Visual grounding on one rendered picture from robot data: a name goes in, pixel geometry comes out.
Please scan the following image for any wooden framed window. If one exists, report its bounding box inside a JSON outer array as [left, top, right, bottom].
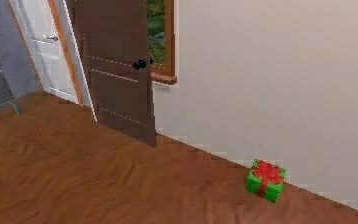
[[145, 0, 178, 86]]

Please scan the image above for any white room door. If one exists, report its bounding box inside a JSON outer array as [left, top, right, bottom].
[[17, 0, 79, 104]]

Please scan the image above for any black round door knob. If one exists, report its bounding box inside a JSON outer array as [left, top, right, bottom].
[[132, 56, 155, 71]]

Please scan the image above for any silver lever door handle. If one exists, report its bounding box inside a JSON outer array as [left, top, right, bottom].
[[42, 33, 60, 43]]

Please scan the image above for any brown wooden room door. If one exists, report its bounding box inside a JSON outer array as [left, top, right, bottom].
[[65, 0, 157, 147]]

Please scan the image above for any green gift box red bow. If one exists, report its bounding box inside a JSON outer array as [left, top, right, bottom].
[[245, 158, 286, 204]]

